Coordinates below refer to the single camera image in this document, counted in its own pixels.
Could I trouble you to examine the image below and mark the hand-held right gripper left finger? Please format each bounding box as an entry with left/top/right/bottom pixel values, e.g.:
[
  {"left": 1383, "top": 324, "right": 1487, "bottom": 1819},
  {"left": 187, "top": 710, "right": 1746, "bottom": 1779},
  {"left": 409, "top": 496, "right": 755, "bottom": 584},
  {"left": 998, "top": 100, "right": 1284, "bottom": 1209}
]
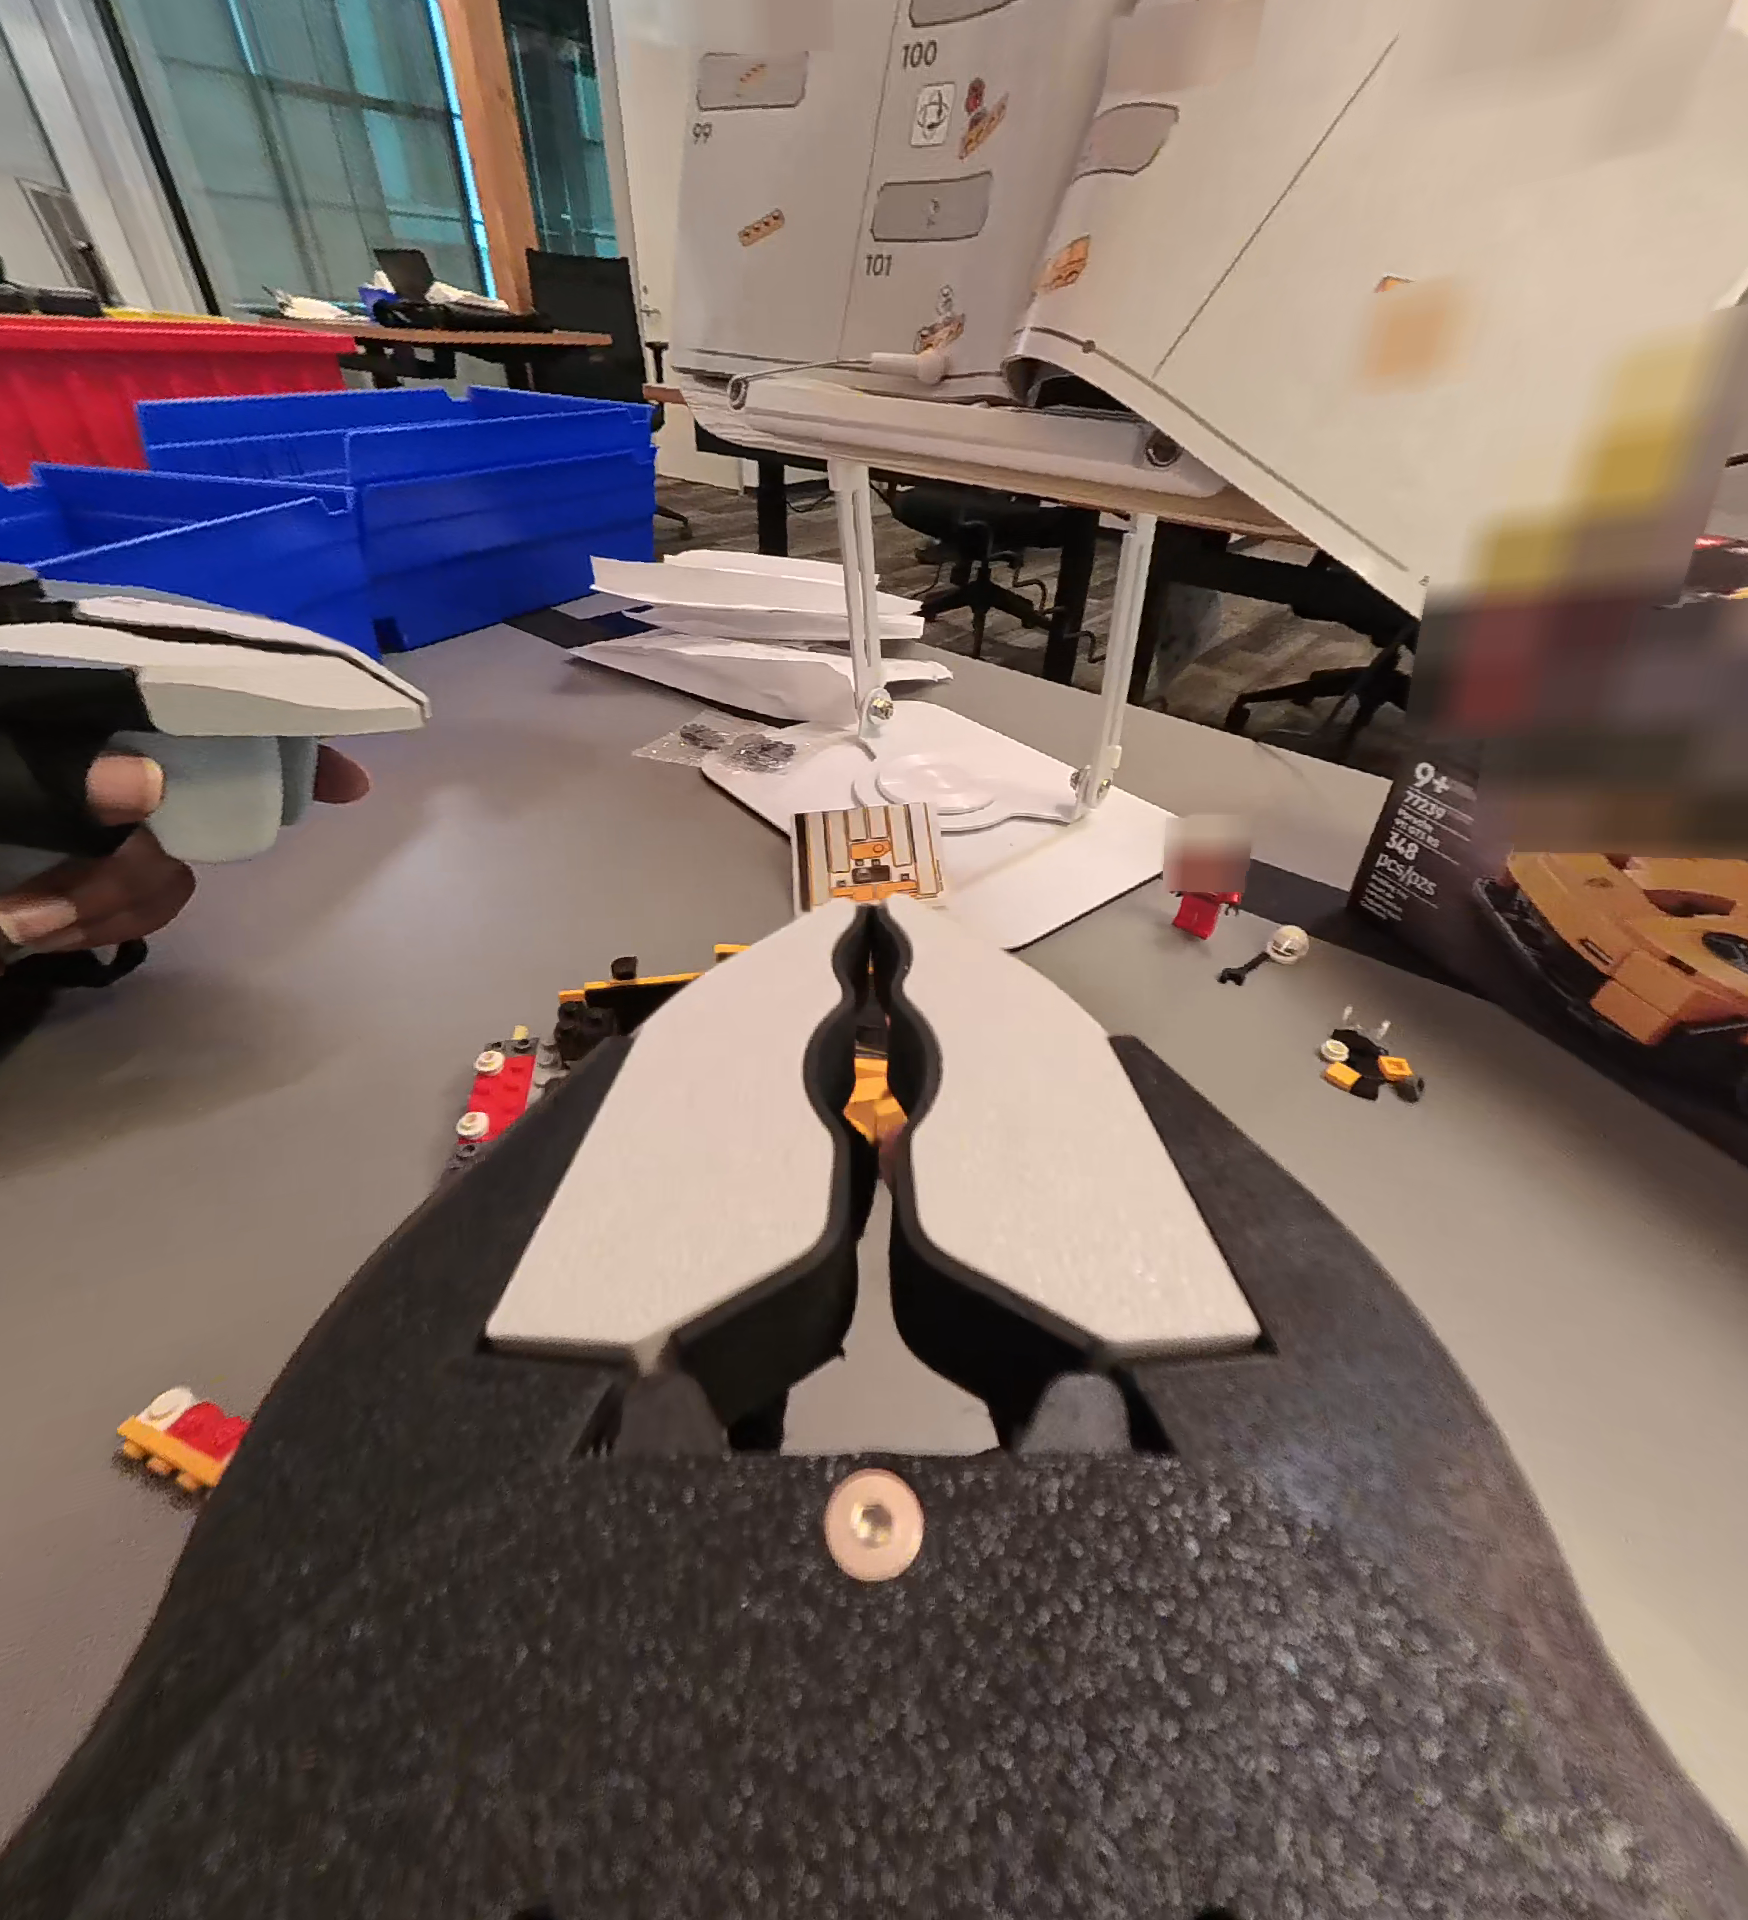
[{"left": 482, "top": 896, "right": 881, "bottom": 1430}]

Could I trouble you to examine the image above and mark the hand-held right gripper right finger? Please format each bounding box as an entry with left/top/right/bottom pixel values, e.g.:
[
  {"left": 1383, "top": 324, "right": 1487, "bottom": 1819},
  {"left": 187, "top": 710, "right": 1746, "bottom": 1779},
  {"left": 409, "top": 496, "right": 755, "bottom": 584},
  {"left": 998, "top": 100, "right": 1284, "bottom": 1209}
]
[{"left": 872, "top": 901, "right": 1267, "bottom": 1444}]

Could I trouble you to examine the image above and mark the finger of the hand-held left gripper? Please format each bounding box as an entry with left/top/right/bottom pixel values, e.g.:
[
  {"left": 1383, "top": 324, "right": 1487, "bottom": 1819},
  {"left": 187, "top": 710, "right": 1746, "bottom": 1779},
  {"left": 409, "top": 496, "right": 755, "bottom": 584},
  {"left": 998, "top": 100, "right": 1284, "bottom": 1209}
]
[
  {"left": 52, "top": 593, "right": 420, "bottom": 691},
  {"left": 0, "top": 616, "right": 436, "bottom": 743}
]

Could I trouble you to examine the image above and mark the orange and red lego assembly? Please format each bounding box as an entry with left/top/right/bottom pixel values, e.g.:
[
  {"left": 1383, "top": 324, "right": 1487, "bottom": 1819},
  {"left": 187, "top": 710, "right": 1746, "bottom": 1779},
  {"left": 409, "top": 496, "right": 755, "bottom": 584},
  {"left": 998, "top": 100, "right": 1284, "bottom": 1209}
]
[{"left": 117, "top": 1384, "right": 249, "bottom": 1496}]

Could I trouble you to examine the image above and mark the yellow lego car model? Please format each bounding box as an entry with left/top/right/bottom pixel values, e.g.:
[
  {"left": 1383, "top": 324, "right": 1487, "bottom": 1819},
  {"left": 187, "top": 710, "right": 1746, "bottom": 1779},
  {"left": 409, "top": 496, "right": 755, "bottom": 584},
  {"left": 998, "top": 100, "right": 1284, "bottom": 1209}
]
[{"left": 445, "top": 942, "right": 749, "bottom": 1174}]

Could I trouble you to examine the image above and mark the small black orange lego subassembly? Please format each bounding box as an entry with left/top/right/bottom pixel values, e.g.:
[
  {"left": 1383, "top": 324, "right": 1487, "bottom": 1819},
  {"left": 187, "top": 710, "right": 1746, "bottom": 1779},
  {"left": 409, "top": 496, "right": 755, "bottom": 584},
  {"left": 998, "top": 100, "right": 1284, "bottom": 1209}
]
[{"left": 1318, "top": 1007, "right": 1426, "bottom": 1104}]

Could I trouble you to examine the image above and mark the lego sticker sheet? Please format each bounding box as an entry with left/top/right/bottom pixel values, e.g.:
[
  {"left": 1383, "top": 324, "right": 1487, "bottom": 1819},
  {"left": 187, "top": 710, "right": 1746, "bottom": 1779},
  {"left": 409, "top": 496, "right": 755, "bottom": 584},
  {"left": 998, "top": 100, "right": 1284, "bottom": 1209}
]
[{"left": 792, "top": 802, "right": 950, "bottom": 913}]

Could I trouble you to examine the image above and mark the lego set box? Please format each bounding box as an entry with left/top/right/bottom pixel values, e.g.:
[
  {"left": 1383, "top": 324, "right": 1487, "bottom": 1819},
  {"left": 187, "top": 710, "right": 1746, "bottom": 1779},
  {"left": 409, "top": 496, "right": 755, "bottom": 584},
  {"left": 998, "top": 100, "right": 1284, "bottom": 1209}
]
[{"left": 1344, "top": 531, "right": 1748, "bottom": 1221}]

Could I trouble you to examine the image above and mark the lego instruction booklet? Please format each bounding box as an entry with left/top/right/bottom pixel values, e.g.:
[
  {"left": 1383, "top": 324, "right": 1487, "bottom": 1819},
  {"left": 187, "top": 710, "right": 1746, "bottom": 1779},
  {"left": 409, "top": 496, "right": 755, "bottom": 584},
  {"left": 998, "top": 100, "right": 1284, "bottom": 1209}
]
[{"left": 665, "top": 0, "right": 1738, "bottom": 620}]

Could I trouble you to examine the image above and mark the person's left hand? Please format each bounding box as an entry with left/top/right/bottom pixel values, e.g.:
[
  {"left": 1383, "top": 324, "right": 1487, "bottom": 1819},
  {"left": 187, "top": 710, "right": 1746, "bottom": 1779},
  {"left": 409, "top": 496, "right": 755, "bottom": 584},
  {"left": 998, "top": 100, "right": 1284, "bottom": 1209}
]
[{"left": 0, "top": 740, "right": 372, "bottom": 1012}]

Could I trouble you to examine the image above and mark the red plastic bin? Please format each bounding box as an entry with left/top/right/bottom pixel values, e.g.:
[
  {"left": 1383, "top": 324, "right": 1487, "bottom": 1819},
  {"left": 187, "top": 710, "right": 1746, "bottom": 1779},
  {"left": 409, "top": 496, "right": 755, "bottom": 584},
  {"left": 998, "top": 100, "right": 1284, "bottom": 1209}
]
[{"left": 0, "top": 312, "right": 355, "bottom": 485}]

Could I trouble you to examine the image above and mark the wooden office desk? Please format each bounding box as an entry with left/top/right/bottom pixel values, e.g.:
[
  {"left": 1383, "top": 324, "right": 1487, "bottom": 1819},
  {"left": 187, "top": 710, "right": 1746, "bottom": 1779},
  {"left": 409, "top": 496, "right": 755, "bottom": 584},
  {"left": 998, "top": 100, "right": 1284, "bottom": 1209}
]
[{"left": 262, "top": 305, "right": 616, "bottom": 395}]

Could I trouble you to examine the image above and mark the clear bag of black parts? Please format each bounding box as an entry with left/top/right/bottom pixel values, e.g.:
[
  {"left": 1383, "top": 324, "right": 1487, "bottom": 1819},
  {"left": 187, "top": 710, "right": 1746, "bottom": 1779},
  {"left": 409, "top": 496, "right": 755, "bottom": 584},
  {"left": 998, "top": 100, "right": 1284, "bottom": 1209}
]
[{"left": 630, "top": 717, "right": 804, "bottom": 778}]

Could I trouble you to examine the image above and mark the black office chair back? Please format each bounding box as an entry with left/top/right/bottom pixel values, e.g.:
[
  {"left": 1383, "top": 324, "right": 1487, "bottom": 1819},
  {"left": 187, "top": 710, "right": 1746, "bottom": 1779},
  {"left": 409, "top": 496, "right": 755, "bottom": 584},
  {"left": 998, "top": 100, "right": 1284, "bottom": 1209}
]
[{"left": 525, "top": 252, "right": 650, "bottom": 405}]

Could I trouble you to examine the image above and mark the black office chair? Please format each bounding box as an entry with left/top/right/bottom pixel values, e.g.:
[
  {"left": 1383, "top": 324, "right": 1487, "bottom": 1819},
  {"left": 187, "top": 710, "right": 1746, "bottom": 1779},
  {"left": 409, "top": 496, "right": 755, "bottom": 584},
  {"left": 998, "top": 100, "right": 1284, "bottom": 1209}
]
[
  {"left": 888, "top": 480, "right": 1101, "bottom": 639},
  {"left": 1227, "top": 591, "right": 1416, "bottom": 739},
  {"left": 525, "top": 252, "right": 650, "bottom": 405}
]

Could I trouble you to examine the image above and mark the white paper bag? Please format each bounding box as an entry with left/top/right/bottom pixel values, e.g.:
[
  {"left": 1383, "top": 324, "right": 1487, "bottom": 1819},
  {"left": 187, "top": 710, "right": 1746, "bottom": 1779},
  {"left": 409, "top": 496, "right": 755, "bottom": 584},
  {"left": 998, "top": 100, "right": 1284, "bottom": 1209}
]
[
  {"left": 587, "top": 548, "right": 929, "bottom": 646},
  {"left": 565, "top": 631, "right": 955, "bottom": 725}
]

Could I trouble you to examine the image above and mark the wooden pillar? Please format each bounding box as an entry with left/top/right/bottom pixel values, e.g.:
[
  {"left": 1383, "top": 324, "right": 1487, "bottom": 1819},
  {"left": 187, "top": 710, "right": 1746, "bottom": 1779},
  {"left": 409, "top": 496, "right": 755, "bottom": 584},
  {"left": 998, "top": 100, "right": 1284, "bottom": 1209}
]
[{"left": 436, "top": 0, "right": 544, "bottom": 307}]

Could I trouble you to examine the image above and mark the wooden table with black legs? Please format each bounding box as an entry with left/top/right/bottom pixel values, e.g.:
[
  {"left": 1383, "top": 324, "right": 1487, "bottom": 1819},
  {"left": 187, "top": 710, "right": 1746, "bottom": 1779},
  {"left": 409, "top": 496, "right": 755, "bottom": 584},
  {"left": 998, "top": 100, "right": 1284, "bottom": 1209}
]
[{"left": 644, "top": 382, "right": 1317, "bottom": 684}]

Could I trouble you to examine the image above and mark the white book stand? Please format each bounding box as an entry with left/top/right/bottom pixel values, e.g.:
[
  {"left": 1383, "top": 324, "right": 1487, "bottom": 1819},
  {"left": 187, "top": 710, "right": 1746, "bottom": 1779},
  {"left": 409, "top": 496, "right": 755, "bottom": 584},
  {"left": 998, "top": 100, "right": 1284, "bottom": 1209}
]
[{"left": 700, "top": 352, "right": 1239, "bottom": 957}]

